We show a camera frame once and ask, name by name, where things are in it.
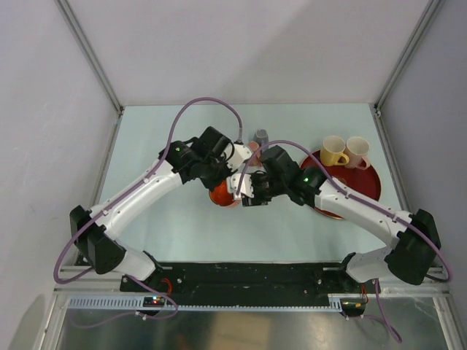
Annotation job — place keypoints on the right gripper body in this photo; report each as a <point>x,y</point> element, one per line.
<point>262,189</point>

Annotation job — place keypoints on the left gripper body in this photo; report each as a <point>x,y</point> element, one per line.
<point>215,172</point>

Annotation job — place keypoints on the large orange mug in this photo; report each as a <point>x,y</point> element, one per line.
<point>220,196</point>

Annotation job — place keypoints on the yellow mug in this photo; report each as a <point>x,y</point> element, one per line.
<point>332,152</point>

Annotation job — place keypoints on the pink mug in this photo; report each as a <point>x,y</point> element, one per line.
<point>357,149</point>

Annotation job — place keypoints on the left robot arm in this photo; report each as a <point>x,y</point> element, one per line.
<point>211,157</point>

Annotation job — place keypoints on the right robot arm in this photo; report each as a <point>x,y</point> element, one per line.
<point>411,241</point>

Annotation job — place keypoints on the salmon mug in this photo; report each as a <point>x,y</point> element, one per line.
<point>254,147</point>

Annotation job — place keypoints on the grey purple mug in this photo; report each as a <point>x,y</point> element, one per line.
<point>261,136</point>

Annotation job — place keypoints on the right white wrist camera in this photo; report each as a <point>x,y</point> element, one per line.
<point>240,189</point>

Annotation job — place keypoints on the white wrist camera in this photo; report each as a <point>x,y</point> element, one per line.
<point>239,155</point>
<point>240,189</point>

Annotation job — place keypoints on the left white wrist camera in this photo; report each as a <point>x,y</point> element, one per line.
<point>239,155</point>

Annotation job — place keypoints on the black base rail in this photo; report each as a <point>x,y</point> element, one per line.
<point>248,284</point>

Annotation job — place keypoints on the white slotted cable duct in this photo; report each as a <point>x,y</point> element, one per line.
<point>153,303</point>

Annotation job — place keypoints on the left aluminium frame post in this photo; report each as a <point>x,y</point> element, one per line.
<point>89,53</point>

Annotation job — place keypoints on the aluminium frame post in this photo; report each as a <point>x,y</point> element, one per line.
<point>89,53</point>
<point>421,28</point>

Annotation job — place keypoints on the right aluminium frame post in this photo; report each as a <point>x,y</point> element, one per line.
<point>421,28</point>

